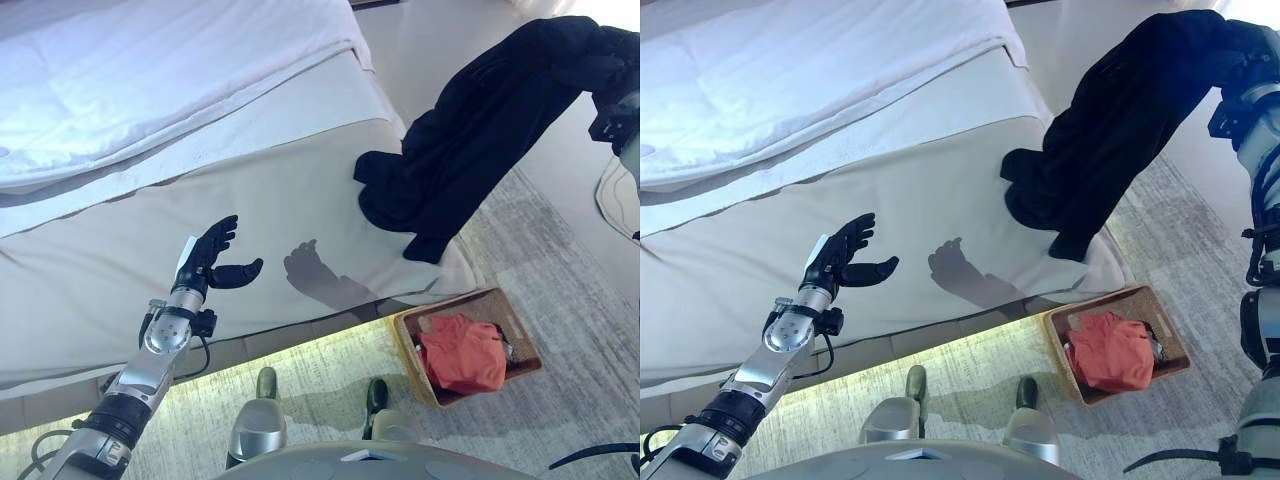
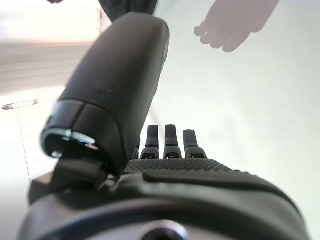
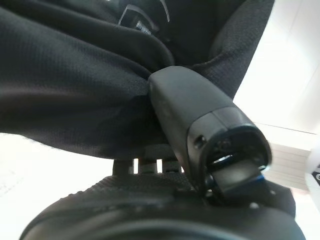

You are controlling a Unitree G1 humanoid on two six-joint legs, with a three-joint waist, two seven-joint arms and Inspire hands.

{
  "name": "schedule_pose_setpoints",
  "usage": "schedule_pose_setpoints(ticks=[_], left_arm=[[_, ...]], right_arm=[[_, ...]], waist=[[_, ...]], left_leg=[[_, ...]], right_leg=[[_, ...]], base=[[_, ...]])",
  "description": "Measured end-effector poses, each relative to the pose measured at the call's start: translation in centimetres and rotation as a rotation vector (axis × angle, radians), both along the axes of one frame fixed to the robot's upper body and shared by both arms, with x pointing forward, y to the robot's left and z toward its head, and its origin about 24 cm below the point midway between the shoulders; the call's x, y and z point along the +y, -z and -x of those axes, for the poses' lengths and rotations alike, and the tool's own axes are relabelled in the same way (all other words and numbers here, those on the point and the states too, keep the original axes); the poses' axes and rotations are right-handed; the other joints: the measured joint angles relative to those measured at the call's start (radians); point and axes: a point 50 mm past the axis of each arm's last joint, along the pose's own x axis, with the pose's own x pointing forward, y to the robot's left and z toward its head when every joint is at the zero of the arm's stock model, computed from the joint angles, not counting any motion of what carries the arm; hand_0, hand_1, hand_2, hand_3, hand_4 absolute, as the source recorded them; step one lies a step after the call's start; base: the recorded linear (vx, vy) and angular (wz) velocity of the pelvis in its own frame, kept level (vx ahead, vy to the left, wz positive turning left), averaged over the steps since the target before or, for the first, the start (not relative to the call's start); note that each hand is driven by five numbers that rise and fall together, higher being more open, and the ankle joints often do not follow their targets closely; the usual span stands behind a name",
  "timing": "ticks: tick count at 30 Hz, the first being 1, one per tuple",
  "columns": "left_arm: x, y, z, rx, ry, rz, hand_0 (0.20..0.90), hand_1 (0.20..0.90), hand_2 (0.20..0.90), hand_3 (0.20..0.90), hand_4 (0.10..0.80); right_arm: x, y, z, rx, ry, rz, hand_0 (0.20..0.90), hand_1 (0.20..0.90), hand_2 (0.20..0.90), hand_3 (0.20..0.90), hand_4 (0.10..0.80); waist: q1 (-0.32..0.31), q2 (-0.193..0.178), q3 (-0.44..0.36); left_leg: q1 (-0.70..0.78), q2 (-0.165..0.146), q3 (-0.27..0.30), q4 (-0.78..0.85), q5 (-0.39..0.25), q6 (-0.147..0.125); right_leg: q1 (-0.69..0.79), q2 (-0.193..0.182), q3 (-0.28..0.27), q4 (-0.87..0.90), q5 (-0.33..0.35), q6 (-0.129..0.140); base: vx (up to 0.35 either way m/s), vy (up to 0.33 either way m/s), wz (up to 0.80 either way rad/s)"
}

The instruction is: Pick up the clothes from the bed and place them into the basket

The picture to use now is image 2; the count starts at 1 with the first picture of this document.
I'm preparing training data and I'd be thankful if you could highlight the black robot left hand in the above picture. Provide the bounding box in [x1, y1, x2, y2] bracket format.
[17, 12, 309, 240]

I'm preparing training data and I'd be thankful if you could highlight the black garment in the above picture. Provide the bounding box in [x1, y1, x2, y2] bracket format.
[98, 0, 161, 24]

